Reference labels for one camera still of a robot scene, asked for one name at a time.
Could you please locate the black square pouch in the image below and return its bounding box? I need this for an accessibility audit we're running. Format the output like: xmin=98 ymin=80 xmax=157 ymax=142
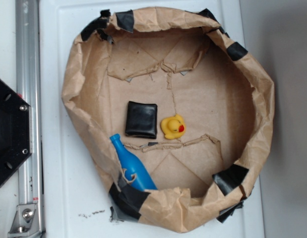
xmin=125 ymin=101 xmax=158 ymax=139

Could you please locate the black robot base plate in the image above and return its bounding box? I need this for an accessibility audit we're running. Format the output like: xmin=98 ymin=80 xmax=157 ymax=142
xmin=0 ymin=79 xmax=32 ymax=188

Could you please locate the aluminium extrusion rail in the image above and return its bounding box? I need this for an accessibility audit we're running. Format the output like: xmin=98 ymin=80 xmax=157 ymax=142
xmin=15 ymin=0 xmax=46 ymax=238

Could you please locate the yellow rubber duck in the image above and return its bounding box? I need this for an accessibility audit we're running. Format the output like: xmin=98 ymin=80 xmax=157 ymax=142
xmin=160 ymin=114 xmax=186 ymax=140

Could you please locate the brown paper bin liner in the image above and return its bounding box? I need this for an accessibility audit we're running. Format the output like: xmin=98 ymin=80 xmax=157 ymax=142
xmin=61 ymin=7 xmax=275 ymax=233

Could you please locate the metal corner bracket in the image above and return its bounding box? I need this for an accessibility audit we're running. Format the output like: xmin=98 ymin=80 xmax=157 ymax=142
xmin=7 ymin=203 xmax=41 ymax=238

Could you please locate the blue plastic bottle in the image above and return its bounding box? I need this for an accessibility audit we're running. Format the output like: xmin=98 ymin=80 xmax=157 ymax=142
xmin=110 ymin=134 xmax=158 ymax=191

